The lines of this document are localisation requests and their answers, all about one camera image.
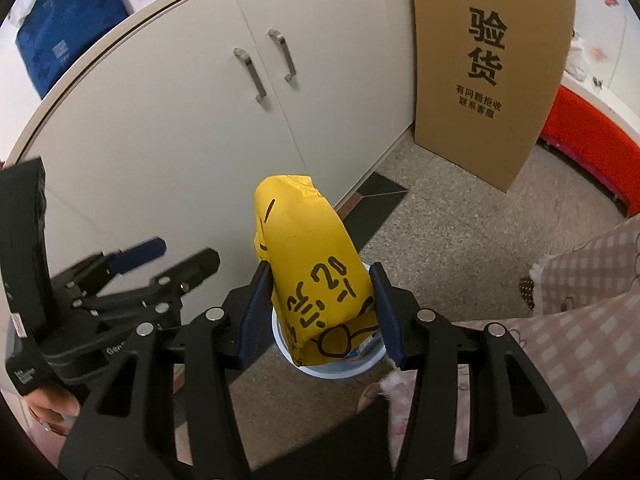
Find yellow paper bag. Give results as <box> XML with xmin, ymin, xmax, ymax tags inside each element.
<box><xmin>254</xmin><ymin>176</ymin><xmax>374</xmax><ymax>365</ymax></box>

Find light blue trash bin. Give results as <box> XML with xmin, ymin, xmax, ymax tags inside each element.
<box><xmin>270</xmin><ymin>261</ymin><xmax>396</xmax><ymax>380</ymax></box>

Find person's left hand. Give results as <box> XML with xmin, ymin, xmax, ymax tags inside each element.
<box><xmin>24</xmin><ymin>384</ymin><xmax>81</xmax><ymax>436</ymax></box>

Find pink checkered tablecloth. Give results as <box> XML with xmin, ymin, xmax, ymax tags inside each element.
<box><xmin>382</xmin><ymin>218</ymin><xmax>639</xmax><ymax>479</ymax></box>

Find pink slipper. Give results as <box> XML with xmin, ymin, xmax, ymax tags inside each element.
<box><xmin>357</xmin><ymin>382</ymin><xmax>386</xmax><ymax>413</ymax></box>

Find blue shopping bag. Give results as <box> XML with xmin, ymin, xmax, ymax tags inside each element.
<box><xmin>15</xmin><ymin>0</ymin><xmax>129</xmax><ymax>98</ymax></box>

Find white lower cabinet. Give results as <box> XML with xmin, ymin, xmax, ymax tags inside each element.
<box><xmin>9</xmin><ymin>0</ymin><xmax>414</xmax><ymax>321</ymax></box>

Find red storage bench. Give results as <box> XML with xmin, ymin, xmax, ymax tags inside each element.
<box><xmin>540</xmin><ymin>76</ymin><xmax>639</xmax><ymax>217</ymax></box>

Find white plastic bag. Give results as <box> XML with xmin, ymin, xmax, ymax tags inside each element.
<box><xmin>565</xmin><ymin>34</ymin><xmax>589</xmax><ymax>82</ymax></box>

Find large brown cardboard box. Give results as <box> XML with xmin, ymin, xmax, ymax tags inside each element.
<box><xmin>413</xmin><ymin>0</ymin><xmax>576</xmax><ymax>192</ymax></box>

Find white wardrobe doors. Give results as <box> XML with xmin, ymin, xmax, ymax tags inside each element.
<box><xmin>573</xmin><ymin>0</ymin><xmax>639</xmax><ymax>110</ymax></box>

